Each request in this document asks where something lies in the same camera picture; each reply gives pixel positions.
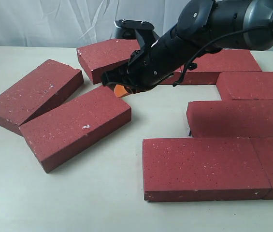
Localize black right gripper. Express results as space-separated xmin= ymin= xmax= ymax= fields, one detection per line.
xmin=101 ymin=0 xmax=216 ymax=98

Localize red brick with white mark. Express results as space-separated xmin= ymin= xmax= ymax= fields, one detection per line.
xmin=19 ymin=86 xmax=131 ymax=173

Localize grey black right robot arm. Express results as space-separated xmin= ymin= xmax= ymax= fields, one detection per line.
xmin=101 ymin=0 xmax=273 ymax=94

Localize red brick back row right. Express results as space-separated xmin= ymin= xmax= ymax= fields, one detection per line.
xmin=160 ymin=49 xmax=263 ymax=86

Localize large red brick front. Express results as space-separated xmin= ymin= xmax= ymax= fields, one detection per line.
xmin=142 ymin=137 xmax=272 ymax=202

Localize red brick right edge row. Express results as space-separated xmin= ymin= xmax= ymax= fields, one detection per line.
xmin=216 ymin=72 xmax=273 ymax=100

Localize white wrinkled backdrop curtain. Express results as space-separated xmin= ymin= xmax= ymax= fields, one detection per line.
xmin=0 ymin=0 xmax=187 ymax=47

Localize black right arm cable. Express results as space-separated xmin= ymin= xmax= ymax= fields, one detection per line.
xmin=172 ymin=26 xmax=273 ymax=87

